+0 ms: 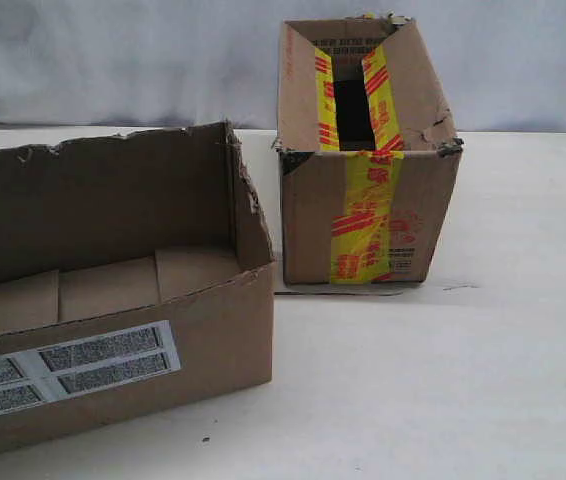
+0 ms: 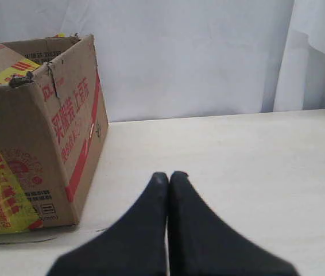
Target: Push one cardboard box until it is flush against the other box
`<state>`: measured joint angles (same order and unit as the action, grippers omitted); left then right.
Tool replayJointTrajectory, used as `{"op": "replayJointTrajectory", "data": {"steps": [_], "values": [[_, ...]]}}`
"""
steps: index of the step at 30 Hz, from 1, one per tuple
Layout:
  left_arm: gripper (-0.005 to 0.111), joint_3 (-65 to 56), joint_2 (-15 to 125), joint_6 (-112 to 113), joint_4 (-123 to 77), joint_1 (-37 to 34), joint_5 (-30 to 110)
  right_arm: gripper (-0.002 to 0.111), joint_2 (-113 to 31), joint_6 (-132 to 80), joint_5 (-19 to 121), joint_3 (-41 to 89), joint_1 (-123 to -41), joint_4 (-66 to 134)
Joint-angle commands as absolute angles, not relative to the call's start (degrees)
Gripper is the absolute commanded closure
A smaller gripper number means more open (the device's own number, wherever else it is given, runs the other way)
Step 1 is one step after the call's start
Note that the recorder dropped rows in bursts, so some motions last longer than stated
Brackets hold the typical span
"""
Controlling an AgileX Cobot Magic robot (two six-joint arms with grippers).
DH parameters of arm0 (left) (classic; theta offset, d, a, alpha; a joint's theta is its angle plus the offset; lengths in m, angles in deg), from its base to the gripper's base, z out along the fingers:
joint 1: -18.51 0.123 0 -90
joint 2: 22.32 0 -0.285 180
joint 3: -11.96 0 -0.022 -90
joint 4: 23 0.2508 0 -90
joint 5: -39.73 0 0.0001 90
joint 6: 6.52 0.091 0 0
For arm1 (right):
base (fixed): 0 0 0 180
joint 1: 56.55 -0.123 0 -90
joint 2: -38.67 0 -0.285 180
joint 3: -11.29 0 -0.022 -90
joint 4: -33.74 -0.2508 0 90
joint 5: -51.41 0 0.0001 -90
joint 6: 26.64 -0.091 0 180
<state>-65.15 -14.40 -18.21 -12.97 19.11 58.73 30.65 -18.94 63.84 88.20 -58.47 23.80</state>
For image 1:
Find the brown cardboard box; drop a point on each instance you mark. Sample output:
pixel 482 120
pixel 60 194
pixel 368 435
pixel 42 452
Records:
pixel 136 275

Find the cardboard box with yellow tape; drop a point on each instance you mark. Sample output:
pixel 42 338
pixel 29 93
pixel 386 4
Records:
pixel 368 151

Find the white fabric backdrop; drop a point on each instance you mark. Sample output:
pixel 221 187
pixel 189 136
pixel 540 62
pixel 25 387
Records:
pixel 502 63

